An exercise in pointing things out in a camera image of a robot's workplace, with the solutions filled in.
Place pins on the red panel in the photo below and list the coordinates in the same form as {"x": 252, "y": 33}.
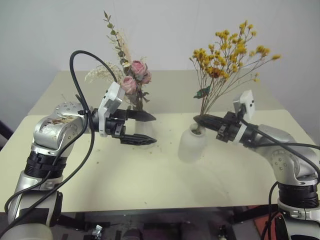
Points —
{"x": 262, "y": 228}

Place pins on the clear glass vase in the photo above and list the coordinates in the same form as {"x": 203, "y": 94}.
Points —
{"x": 145, "y": 128}

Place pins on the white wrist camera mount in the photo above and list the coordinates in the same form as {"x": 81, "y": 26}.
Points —
{"x": 110, "y": 100}
{"x": 247, "y": 102}

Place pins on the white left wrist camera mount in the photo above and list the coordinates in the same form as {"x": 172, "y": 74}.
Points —
{"x": 110, "y": 100}

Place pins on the black table frame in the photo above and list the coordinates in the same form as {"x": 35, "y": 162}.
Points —
{"x": 160, "y": 217}

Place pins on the white ceramic vase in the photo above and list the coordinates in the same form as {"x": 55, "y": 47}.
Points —
{"x": 191, "y": 147}

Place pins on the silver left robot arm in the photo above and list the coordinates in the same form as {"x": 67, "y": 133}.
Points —
{"x": 50, "y": 130}

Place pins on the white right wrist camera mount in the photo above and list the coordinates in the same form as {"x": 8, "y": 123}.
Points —
{"x": 247, "y": 102}

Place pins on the yellow dried flower bouquet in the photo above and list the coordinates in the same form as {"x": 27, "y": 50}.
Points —
{"x": 225, "y": 57}

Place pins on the silver metal clamp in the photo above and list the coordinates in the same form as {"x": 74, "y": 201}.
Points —
{"x": 97, "y": 230}

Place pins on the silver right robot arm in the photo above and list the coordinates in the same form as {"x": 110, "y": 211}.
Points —
{"x": 287, "y": 157}

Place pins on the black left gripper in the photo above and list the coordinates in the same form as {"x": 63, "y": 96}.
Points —
{"x": 115, "y": 128}

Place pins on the dark rounded shape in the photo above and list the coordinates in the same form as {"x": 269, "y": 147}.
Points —
{"x": 133, "y": 235}

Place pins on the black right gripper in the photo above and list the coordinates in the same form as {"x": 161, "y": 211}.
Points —
{"x": 228, "y": 128}

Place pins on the pink rose dried bouquet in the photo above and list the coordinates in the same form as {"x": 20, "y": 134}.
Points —
{"x": 137, "y": 67}

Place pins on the dark object at room edge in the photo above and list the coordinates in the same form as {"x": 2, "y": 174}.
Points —
{"x": 5, "y": 133}

